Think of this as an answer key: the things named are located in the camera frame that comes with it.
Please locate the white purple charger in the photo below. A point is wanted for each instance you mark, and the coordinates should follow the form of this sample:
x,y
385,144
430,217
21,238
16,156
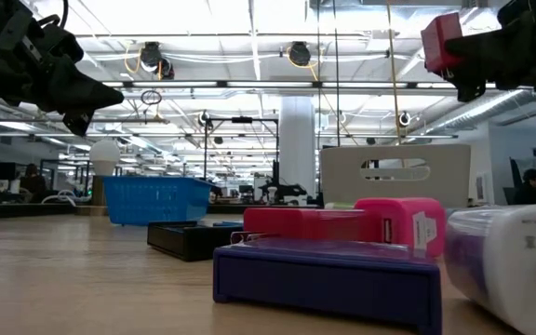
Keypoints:
x,y
519,260

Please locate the black rectangular box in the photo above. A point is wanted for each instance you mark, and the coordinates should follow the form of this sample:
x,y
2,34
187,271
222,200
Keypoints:
x,y
184,242

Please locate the small blue box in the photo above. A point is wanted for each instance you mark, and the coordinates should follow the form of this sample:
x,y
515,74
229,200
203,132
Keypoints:
x,y
228,224

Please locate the blue plastic basket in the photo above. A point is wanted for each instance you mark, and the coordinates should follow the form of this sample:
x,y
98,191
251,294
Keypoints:
x,y
156,200

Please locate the person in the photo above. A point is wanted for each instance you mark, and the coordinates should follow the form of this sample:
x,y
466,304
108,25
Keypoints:
x,y
531,191
33,183

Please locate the black background chair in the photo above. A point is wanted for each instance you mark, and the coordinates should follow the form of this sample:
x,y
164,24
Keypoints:
x,y
514,172

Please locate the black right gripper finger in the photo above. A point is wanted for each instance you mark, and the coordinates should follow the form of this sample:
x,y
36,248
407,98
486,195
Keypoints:
x,y
472,86
479,49

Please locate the red block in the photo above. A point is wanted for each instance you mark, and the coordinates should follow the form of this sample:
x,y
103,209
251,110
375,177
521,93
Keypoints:
x,y
296,225

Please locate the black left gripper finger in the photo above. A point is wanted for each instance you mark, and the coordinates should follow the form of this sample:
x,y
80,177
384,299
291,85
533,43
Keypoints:
x,y
77,88
93,108

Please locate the white plastic bin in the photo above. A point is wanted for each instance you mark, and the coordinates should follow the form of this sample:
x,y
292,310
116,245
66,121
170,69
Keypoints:
x,y
342,177

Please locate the black aluminium table frame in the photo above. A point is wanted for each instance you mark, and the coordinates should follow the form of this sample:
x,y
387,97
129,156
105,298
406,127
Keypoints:
x,y
17,211

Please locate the black background robot arm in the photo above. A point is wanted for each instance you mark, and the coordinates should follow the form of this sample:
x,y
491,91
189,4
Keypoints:
x,y
282,191

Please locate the red charger cube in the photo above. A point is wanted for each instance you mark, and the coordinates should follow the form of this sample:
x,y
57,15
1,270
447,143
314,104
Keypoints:
x,y
435,46

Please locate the pink USB charger cube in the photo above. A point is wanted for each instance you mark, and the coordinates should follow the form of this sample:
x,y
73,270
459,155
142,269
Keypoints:
x,y
389,223

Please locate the black ceiling light rail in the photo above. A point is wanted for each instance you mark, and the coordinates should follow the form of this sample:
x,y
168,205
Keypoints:
x,y
268,84

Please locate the black background rig frame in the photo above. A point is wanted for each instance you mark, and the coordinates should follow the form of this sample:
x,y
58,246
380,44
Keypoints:
x,y
241,119

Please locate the white bulb lamp wooden base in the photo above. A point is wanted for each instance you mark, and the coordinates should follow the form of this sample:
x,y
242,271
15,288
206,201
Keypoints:
x,y
104,156

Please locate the silver ceiling air duct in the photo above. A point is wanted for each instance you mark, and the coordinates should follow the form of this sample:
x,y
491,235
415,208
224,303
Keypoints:
x,y
491,109

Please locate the white building column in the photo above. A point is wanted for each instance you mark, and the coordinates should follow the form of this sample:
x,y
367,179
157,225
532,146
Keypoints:
x,y
297,149

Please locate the dark blue box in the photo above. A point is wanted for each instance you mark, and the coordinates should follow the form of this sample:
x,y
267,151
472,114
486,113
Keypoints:
x,y
324,284

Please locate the small black ceiling reel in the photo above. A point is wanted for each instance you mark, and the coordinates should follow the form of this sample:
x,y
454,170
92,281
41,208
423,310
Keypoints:
x,y
204,118
404,118

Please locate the green white charger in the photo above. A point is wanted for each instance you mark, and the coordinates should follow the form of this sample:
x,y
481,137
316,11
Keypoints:
x,y
338,205

